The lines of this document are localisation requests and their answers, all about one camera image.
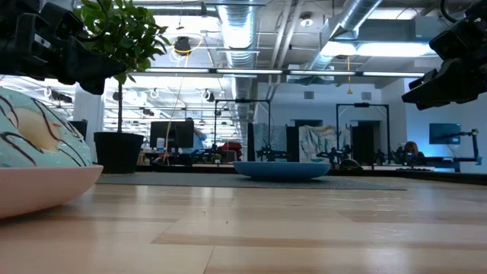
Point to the black rounded chair back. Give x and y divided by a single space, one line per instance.
350 164

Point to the red chair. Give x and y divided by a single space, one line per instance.
232 149

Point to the black plant pot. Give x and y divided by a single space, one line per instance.
118 152

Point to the long ceiling light strip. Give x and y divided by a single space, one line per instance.
285 72

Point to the blue wall screen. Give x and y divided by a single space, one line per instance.
445 133

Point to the black station frame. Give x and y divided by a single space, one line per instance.
361 104
243 100

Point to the pink plate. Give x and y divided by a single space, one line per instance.
42 190

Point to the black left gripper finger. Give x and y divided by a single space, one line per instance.
91 64
95 85

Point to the silver ventilation duct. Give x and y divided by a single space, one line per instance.
354 15
237 34

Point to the black neighbouring robot arm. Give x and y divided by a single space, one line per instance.
272 154
333 155

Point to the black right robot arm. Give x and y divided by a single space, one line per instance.
479 9

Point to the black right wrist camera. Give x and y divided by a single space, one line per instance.
452 40

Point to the blue round plate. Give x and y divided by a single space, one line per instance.
281 171

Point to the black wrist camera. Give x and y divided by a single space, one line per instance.
452 40
49 24

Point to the marbled partition panel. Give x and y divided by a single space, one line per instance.
272 139
323 139

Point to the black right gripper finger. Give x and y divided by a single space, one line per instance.
424 79
441 89

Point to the large mint donut black drizzle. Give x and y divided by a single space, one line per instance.
38 129

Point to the large leafy green plant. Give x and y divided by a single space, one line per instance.
129 34

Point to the grey woven placemat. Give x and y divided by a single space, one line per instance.
171 180

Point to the black computer monitor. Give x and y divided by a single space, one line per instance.
171 135

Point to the person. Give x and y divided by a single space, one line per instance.
412 149
198 141

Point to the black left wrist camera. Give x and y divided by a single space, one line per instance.
49 24

